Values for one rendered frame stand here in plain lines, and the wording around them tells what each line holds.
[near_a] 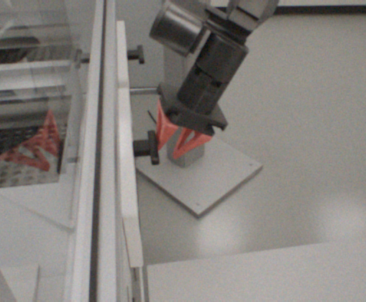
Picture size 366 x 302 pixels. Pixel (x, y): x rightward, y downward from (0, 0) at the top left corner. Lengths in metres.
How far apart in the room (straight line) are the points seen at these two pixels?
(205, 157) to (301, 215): 0.53
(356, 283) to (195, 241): 1.02
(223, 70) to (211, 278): 0.30
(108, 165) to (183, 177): 1.37
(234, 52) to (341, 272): 0.36
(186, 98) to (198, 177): 1.26
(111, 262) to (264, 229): 1.35
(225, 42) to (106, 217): 0.27
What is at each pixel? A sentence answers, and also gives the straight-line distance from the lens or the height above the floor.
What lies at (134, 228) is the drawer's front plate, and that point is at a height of 0.90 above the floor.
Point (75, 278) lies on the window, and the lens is 0.25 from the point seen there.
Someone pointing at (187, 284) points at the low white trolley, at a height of 0.76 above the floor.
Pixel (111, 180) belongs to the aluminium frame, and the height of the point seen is 0.99.
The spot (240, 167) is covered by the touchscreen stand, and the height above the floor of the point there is 0.03.
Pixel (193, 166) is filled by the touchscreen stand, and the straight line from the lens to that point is 1.83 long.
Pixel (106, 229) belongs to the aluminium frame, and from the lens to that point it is 0.35.
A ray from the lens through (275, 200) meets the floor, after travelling 1.77.
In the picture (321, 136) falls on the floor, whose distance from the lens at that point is 2.21.
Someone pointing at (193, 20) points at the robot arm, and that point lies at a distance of 0.51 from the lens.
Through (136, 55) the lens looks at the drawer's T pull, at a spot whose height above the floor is 0.91.
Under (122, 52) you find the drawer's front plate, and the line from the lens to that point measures 0.79.
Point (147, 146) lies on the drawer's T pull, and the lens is 0.55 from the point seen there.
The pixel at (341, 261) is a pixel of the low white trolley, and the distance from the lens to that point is 0.65.
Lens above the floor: 1.26
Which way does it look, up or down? 39 degrees down
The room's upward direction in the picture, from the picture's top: straight up
